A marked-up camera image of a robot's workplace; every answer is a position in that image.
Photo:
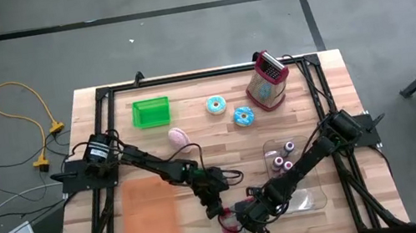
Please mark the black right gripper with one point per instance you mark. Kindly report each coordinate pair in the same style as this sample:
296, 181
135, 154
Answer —
263, 209

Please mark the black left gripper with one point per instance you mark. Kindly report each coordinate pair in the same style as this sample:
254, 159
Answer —
210, 181

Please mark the red food colouring bottle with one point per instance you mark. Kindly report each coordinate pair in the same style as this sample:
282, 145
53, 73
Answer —
278, 162

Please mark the pink food colouring bottle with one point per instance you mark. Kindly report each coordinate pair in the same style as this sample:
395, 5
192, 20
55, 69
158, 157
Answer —
288, 166

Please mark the purple food colouring bottle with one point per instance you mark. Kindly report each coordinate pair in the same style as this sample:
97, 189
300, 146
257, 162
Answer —
289, 146

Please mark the blue doughnut white drizzle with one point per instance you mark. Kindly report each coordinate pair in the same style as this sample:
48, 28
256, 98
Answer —
239, 119

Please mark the blue doughnut white sprinkles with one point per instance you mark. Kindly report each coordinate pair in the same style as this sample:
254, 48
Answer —
211, 107

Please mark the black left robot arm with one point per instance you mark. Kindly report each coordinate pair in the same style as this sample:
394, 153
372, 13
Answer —
157, 167

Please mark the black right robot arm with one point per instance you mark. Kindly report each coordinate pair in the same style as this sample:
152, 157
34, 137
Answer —
316, 153

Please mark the orange cutting mat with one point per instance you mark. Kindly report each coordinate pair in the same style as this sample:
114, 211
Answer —
148, 215

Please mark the clear plastic bin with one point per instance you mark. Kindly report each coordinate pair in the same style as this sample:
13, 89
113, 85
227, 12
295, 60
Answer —
310, 196

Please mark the green plastic basket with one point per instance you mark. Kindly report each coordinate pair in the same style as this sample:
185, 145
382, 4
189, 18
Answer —
151, 113

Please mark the metal box grater red trim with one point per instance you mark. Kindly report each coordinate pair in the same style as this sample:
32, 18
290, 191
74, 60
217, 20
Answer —
267, 89

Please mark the black rig frame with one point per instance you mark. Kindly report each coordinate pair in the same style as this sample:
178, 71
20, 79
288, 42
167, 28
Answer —
205, 74

